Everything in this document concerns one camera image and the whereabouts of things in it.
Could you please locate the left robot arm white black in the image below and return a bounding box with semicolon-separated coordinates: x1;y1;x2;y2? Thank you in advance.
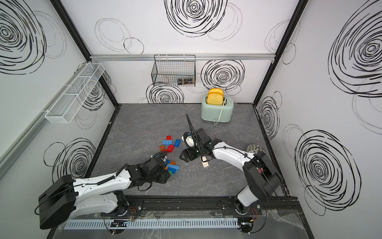
34;152;170;230

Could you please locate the red lego brick long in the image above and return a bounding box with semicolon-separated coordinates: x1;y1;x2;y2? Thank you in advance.
166;144;175;153

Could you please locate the black corner frame post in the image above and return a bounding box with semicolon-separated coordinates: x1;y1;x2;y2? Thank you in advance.
50;0;118;108
253;0;308;107

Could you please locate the white cable duct strip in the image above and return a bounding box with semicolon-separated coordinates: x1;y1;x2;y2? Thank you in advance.
64;218;239;230

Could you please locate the patterned ceramic bowl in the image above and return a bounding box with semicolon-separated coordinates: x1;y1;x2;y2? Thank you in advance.
246;144;266;153

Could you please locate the white toaster cable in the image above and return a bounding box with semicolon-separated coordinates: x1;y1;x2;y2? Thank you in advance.
213;97;227;125

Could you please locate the white wire wall shelf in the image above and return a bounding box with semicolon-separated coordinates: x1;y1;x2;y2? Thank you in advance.
45;62;105;124

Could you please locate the black corner frame post left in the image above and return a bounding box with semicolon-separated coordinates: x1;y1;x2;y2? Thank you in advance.
50;0;118;108

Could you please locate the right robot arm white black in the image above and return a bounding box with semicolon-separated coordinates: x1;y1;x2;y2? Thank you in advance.
180;128;283;210

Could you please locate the small blue lego brick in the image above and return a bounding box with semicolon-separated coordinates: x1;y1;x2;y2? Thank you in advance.
167;164;180;173

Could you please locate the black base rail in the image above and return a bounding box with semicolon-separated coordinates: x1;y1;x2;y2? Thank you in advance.
115;196;301;217

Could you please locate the yellow toast slice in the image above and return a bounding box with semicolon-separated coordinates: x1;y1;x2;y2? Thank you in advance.
207;88;224;105

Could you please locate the black wire wall basket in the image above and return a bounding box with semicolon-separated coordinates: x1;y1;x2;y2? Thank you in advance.
151;60;197;87

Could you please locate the grey wall rail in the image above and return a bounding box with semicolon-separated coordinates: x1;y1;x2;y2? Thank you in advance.
90;53;275;62

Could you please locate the mint green toaster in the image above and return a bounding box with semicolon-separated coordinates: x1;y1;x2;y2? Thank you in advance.
201;97;234;122

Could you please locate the black corner frame post right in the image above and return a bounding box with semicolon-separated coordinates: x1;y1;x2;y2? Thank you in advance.
253;0;308;107

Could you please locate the blue lego brick stacked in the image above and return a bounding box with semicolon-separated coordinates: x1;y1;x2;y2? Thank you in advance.
174;139;181;147

